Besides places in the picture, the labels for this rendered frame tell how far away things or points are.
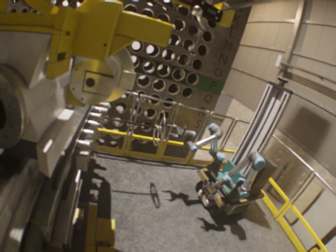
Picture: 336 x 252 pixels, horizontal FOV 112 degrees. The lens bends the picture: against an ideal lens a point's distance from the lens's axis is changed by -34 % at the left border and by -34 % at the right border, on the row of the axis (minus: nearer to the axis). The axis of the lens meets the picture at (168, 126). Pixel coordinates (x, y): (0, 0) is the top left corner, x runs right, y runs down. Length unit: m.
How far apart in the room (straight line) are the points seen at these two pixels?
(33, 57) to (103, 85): 0.33
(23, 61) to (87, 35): 0.27
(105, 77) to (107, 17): 0.25
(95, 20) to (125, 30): 0.13
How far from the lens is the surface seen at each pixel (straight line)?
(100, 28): 0.73
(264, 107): 2.16
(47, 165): 0.72
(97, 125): 1.60
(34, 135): 0.73
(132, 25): 0.73
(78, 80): 0.79
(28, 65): 0.66
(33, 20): 0.67
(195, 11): 0.98
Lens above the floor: 1.64
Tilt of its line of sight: 23 degrees down
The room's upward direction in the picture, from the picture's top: 19 degrees clockwise
